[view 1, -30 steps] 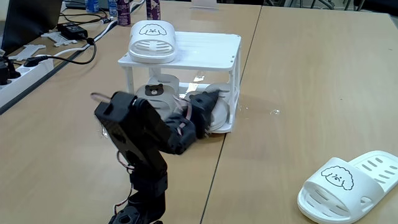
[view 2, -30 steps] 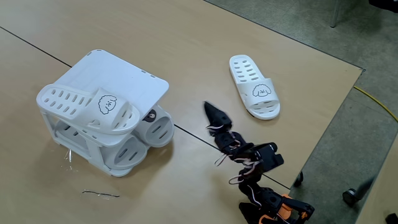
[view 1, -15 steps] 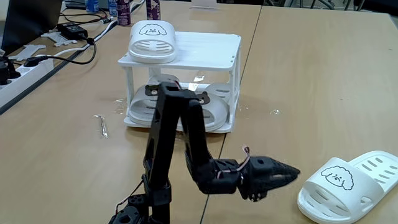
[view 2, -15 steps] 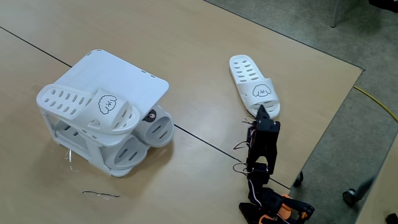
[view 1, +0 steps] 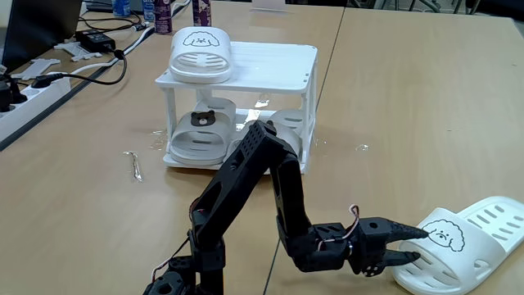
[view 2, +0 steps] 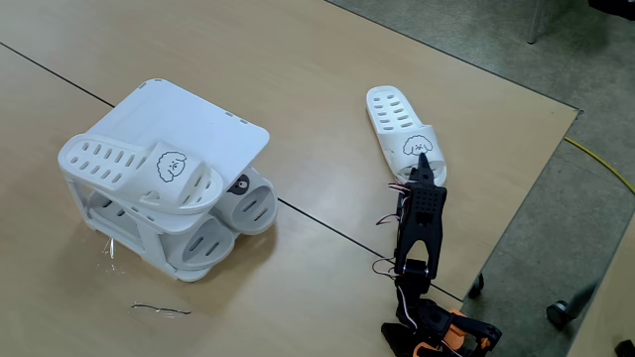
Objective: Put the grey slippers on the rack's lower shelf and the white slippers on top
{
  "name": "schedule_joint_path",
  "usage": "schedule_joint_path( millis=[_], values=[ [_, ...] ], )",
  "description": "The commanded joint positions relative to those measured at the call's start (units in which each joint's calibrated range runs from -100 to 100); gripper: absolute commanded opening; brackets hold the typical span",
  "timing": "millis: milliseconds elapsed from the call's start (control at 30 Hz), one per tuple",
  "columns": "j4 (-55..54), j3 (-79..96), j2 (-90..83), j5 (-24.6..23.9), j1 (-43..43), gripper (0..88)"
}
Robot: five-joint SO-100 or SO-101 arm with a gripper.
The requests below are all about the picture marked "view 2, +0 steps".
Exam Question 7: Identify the white dog slipper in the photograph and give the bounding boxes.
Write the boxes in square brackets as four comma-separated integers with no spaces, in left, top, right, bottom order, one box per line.
[57,133,225,216]
[365,85,447,188]

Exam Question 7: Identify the grey bear slipper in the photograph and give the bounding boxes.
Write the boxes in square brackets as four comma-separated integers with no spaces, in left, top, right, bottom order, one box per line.
[87,191,237,273]
[212,166,279,236]

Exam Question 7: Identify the white two-shelf shoe rack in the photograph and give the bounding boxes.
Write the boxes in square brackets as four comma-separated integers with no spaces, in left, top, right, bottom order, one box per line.
[58,77,275,283]

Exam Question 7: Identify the black table caster wheel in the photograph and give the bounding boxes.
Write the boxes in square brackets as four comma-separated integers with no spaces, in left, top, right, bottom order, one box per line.
[467,273,485,299]

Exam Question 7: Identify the metal chair leg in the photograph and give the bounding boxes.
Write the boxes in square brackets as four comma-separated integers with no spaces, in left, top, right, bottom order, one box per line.
[526,0,548,46]

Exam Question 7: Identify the black chair caster with leg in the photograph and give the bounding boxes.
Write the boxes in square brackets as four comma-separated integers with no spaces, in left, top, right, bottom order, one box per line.
[546,280,599,329]

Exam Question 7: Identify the black chair seat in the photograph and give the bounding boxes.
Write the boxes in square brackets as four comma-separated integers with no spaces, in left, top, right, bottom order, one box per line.
[588,0,635,22]

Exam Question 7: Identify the yellow cable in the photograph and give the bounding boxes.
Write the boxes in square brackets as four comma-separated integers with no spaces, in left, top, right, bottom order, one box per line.
[564,137,635,195]

